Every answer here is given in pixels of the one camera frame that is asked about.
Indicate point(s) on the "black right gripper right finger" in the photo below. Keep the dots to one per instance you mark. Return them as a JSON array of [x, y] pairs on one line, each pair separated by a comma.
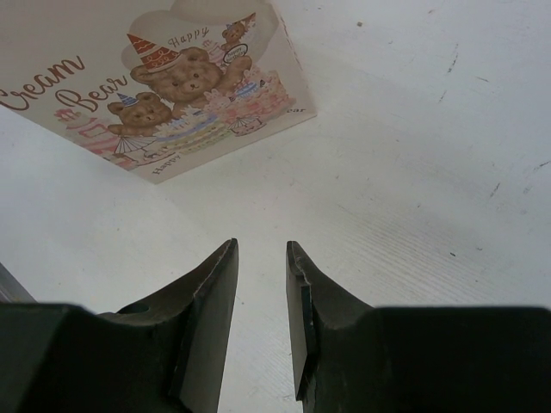
[[349, 356]]

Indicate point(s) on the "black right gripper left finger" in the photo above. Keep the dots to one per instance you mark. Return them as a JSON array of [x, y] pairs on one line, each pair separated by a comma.
[[163, 353]]

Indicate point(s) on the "aluminium table edge rail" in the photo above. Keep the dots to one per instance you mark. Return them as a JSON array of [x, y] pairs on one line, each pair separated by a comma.
[[11, 290]]

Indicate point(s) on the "cream paper bag orange handles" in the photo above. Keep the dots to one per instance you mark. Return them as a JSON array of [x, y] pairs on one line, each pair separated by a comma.
[[154, 87]]

